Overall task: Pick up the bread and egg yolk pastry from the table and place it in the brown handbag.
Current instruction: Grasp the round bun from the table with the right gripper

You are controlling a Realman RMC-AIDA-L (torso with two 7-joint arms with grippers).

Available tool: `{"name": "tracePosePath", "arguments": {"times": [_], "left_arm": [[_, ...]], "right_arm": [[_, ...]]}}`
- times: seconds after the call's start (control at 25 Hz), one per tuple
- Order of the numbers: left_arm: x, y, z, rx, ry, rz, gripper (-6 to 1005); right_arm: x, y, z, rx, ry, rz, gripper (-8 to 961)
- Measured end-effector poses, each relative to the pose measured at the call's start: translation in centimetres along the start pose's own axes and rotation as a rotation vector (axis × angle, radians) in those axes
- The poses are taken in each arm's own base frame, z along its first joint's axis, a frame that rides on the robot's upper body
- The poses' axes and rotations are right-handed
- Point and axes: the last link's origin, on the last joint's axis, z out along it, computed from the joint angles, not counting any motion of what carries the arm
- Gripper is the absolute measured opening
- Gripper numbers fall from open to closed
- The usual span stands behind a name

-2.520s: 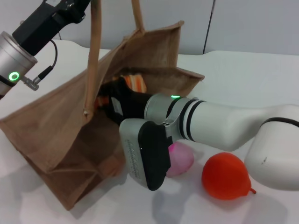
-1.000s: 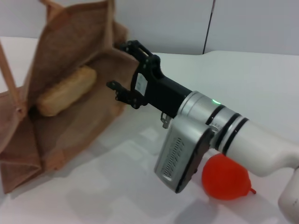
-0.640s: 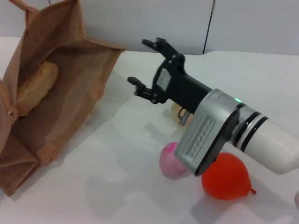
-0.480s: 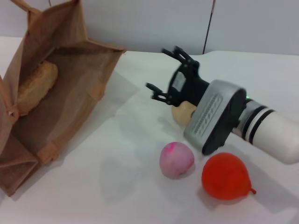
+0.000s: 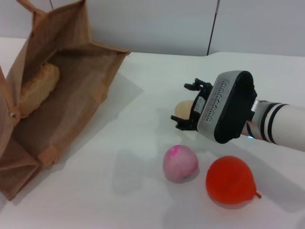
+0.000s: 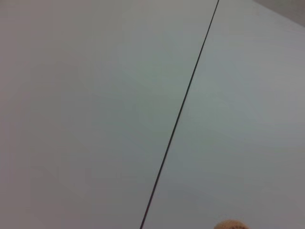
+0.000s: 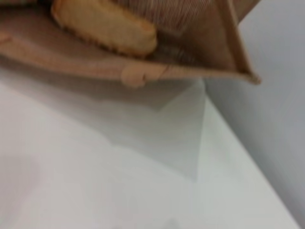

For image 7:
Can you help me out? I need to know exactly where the brown burlap tote bag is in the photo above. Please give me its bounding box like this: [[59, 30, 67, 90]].
[[0, 0, 262, 89]]

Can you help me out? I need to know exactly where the orange striped long bread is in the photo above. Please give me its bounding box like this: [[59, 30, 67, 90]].
[[51, 0, 158, 58]]

